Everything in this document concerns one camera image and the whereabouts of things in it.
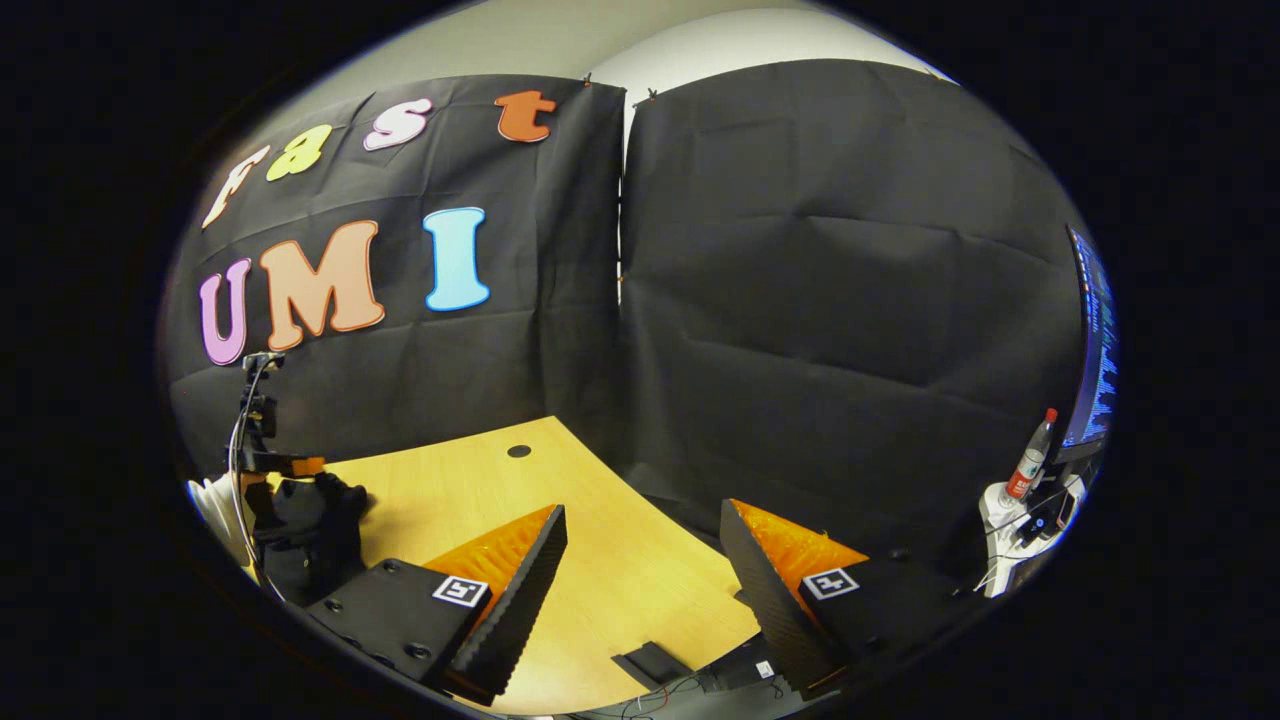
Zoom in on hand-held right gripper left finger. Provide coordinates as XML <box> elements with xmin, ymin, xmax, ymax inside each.
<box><xmin>303</xmin><ymin>503</ymin><xmax>570</xmax><ymax>704</ymax></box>

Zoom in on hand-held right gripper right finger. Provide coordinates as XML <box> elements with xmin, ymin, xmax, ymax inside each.
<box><xmin>718</xmin><ymin>496</ymin><xmax>986</xmax><ymax>701</ymax></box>

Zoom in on black garment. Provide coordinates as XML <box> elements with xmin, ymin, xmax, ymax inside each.
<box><xmin>245</xmin><ymin>472</ymin><xmax>367</xmax><ymax>606</ymax></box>

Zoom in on black device with white label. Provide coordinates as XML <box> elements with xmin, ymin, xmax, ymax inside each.
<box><xmin>695</xmin><ymin>635</ymin><xmax>779</xmax><ymax>693</ymax></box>

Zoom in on black flat box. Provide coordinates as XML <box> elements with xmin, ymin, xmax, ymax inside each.
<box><xmin>610</xmin><ymin>640</ymin><xmax>693</xmax><ymax>691</ymax></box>

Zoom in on white plastic holder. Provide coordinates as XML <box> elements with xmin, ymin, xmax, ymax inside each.
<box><xmin>978</xmin><ymin>475</ymin><xmax>1089</xmax><ymax>599</ymax></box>

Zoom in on black backdrop cloth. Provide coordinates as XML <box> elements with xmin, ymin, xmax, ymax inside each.
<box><xmin>165</xmin><ymin>72</ymin><xmax>629</xmax><ymax>481</ymax></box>
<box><xmin>618</xmin><ymin>58</ymin><xmax>1091</xmax><ymax>591</ymax></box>

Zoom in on clear bottle with red label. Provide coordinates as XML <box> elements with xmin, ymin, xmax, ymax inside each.
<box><xmin>1003</xmin><ymin>407</ymin><xmax>1059</xmax><ymax>503</ymax></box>

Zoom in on computer monitor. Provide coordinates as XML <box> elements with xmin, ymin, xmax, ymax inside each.
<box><xmin>1058</xmin><ymin>225</ymin><xmax>1119</xmax><ymax>466</ymax></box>

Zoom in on white cable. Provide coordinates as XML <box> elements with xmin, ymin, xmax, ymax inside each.
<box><xmin>228</xmin><ymin>355</ymin><xmax>276</xmax><ymax>601</ymax></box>

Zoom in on thin red and black wires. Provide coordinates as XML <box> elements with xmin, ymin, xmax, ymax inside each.
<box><xmin>600</xmin><ymin>680</ymin><xmax>706</xmax><ymax>720</ymax></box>

